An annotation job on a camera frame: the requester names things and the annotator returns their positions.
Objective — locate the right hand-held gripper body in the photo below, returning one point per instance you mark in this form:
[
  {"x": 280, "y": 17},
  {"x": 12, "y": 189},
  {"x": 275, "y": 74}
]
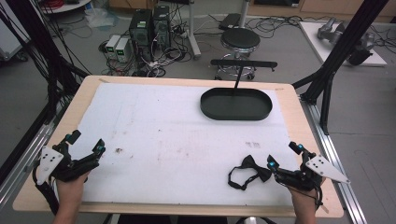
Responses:
[{"x": 323, "y": 166}]

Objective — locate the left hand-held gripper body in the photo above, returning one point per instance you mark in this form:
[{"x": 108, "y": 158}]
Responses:
[{"x": 48, "y": 161}]

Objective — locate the black bow tie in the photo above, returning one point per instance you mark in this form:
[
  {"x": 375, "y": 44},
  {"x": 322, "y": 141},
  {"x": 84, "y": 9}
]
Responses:
[{"x": 250, "y": 163}]

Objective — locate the person's right hand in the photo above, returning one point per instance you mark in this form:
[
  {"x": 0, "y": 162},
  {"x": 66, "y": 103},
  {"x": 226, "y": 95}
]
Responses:
[{"x": 305, "y": 196}]

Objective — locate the person's left hand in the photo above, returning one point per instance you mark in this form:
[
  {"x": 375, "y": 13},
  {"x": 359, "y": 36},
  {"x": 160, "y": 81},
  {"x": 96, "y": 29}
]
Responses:
[{"x": 71, "y": 189}]

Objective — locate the black stand with oval tray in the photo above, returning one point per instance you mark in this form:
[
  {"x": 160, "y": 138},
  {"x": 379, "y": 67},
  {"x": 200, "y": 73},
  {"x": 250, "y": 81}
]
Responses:
[{"x": 236, "y": 105}]

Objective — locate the white foam mat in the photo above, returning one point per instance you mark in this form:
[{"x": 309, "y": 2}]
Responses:
[{"x": 174, "y": 146}]

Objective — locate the white power supply unit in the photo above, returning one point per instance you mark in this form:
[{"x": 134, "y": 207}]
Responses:
[
  {"x": 123, "y": 49},
  {"x": 112, "y": 45}
]

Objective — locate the person's dark clothing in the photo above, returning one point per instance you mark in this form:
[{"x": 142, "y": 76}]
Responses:
[{"x": 171, "y": 219}]

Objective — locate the white floor board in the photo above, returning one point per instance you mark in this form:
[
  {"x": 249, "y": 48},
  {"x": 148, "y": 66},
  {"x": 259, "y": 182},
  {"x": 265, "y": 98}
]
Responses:
[{"x": 314, "y": 40}]

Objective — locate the white cabinet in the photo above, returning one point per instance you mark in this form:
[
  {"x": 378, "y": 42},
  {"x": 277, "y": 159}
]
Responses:
[{"x": 11, "y": 40}]

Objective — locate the large black computer tower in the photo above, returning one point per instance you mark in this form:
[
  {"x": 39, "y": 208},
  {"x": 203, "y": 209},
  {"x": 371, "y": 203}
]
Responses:
[{"x": 140, "y": 34}]

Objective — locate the clear plastic bag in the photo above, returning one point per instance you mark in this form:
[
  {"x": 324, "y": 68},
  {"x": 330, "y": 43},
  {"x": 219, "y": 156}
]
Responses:
[{"x": 99, "y": 17}]

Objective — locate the black round stool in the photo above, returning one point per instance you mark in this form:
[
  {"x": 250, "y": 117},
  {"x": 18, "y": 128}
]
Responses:
[{"x": 240, "y": 38}]

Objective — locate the white round table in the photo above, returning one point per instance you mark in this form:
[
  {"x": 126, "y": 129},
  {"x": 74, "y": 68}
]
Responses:
[{"x": 67, "y": 6}]

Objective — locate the slim black computer tower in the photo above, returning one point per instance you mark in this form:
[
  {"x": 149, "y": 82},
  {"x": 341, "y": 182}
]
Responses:
[{"x": 162, "y": 26}]

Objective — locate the black flat box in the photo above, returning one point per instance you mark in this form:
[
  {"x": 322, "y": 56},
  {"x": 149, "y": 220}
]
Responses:
[{"x": 229, "y": 21}]

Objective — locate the aluminium rail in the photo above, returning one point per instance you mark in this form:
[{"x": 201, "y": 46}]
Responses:
[
  {"x": 25, "y": 155},
  {"x": 339, "y": 155}
]

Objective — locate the black metal frame stand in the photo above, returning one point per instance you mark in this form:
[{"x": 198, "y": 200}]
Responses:
[
  {"x": 342, "y": 49},
  {"x": 40, "y": 46}
]

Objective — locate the grey metal post foot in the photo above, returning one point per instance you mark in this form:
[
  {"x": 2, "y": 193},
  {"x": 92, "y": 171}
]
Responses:
[{"x": 193, "y": 34}]

